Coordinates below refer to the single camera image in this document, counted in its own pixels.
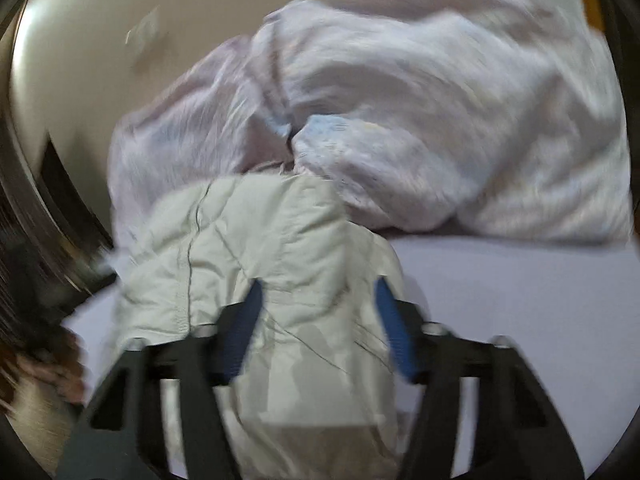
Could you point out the lilac bed sheet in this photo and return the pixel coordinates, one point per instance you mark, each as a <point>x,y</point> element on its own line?
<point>500,310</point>

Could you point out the dark wooden furniture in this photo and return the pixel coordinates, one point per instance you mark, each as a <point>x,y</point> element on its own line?
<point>65,200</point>

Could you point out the white wall outlet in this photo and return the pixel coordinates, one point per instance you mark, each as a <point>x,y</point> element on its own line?
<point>142,35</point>

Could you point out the lilac patterned duvet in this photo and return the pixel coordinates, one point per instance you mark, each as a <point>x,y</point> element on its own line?
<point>425,135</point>

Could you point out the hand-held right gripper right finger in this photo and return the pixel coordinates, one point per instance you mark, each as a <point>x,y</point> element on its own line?
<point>396,332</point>

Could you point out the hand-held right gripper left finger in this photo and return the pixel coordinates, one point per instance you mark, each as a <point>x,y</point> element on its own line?
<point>241,332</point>

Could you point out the cream puffer jacket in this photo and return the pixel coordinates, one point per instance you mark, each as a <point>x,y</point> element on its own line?
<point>250,240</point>

